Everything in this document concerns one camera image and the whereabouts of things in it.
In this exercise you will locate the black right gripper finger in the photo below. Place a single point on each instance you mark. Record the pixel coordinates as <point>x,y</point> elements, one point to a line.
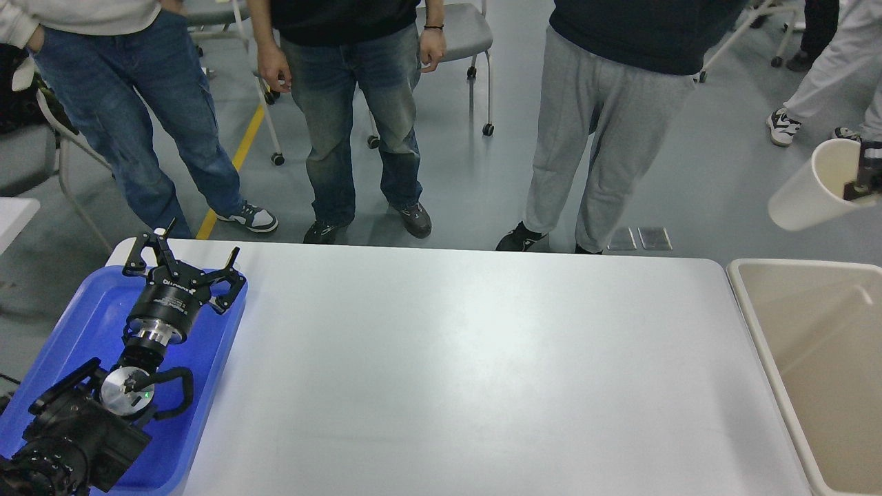
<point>854,191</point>
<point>869,164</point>

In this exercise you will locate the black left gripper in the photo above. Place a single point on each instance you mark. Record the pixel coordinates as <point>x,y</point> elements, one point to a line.
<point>167,300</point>

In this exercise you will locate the white paper cup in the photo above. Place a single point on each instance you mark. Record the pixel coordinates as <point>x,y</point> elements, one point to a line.
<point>815,193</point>

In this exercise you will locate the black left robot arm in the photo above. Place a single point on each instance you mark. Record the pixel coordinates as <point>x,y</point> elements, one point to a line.
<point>119,395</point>

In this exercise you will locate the person in white trousers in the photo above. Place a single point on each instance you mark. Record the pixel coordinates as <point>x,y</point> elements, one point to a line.
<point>855,46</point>

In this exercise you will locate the blue plastic tray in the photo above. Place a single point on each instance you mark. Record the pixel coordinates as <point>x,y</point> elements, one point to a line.
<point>92,327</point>

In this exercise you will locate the person in dark trousers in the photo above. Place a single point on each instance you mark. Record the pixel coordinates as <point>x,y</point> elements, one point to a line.
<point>821,19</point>

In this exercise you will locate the beige plastic bin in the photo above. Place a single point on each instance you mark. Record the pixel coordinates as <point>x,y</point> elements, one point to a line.
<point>817,328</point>

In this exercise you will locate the white side table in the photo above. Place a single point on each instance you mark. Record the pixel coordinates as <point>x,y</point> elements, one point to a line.
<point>16,213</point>

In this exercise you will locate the grey chair at left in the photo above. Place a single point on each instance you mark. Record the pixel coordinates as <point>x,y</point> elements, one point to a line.
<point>35,152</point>

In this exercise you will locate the person in blue jeans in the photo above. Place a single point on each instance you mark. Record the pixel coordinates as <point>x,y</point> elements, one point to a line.
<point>116,65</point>

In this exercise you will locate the metal floor socket plate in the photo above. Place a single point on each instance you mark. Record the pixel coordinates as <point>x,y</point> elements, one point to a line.
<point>642,238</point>

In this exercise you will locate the person in grey sweatpants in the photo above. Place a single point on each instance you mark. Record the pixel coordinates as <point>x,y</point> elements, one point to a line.
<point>615,75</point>

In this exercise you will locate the person in grey jeans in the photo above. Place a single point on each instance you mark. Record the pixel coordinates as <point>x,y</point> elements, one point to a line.
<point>320,52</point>

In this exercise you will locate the grey office chair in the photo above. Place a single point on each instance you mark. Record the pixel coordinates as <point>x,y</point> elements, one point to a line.
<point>467,34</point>

